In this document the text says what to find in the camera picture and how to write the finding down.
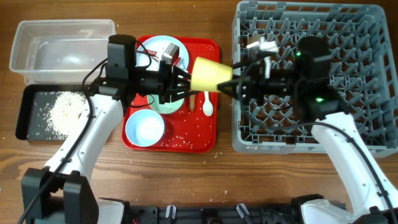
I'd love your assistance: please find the white plastic spoon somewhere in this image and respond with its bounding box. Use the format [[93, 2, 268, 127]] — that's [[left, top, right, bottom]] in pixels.
[[203, 91, 213, 116]]

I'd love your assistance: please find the clear plastic bin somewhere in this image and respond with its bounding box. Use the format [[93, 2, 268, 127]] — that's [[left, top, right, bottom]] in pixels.
[[9, 19, 116, 85]]

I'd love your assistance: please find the red plastic tray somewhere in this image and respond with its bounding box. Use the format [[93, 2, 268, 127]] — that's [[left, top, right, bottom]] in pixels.
[[121, 35, 220, 153]]

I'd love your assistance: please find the grey dishwasher rack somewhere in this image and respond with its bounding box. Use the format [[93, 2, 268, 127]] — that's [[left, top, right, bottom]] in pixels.
[[231, 1, 397, 157]]

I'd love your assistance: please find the black tray bin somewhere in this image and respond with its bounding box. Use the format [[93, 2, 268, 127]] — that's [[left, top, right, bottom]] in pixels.
[[16, 85, 89, 141]]

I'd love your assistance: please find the red sauce packet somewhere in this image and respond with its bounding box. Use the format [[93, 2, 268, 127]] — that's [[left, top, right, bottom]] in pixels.
[[148, 50, 181, 65]]

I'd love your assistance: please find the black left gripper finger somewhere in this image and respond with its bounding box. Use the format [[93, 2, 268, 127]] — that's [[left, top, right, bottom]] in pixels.
[[169, 88, 199, 101], [172, 66, 192, 80]]

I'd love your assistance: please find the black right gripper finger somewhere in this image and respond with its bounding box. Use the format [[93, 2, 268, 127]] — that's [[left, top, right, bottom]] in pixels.
[[231, 60, 255, 69], [217, 79, 244, 100]]

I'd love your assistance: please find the light blue plate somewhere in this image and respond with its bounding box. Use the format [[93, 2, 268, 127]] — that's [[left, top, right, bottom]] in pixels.
[[136, 35, 190, 71]]

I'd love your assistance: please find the brown carrot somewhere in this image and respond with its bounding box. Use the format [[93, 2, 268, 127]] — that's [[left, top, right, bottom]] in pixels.
[[189, 95, 196, 111]]

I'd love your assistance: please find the white rice pile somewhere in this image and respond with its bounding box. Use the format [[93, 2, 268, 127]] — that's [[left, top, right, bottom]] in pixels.
[[38, 91, 88, 141]]

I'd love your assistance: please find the yellow cup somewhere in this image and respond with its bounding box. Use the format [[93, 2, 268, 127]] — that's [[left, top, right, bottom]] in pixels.
[[190, 57, 233, 92]]

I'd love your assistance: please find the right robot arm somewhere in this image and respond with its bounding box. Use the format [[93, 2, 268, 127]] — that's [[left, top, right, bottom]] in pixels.
[[217, 36, 397, 223]]

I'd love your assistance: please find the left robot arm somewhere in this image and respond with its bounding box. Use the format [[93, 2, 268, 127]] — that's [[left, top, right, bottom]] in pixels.
[[19, 34, 193, 223]]

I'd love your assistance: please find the light blue bowl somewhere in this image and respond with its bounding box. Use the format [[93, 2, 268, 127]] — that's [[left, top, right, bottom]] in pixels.
[[124, 109, 165, 147]]

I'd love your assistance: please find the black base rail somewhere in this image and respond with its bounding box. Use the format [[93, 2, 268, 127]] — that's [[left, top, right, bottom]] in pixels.
[[99, 195, 348, 224]]

